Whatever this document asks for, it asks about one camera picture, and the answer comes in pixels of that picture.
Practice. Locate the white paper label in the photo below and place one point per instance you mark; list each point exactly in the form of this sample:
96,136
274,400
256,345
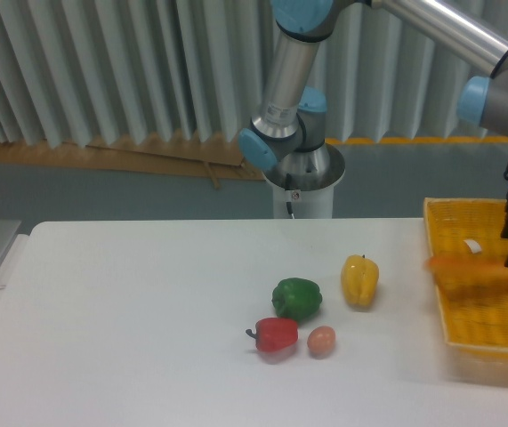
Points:
473,245

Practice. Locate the grey pleated curtain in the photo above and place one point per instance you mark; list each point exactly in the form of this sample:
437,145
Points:
81,70

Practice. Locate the brown egg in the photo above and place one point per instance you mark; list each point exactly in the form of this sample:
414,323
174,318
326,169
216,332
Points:
321,341

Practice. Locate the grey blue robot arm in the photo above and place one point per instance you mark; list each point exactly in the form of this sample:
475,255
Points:
286,135

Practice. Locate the red bell pepper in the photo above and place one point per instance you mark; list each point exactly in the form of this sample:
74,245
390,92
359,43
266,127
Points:
274,334

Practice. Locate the orange baguette bread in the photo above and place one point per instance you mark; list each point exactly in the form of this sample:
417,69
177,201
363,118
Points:
464,276

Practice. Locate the yellow bell pepper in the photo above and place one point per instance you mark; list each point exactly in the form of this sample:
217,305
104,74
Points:
359,279

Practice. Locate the green bell pepper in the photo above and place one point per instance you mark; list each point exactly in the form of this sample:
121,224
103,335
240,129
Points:
296,298

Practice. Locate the yellow woven basket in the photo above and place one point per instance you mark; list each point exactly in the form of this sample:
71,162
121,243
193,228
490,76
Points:
476,324

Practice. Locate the brown cardboard sheet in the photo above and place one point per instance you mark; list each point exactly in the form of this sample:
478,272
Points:
215,158

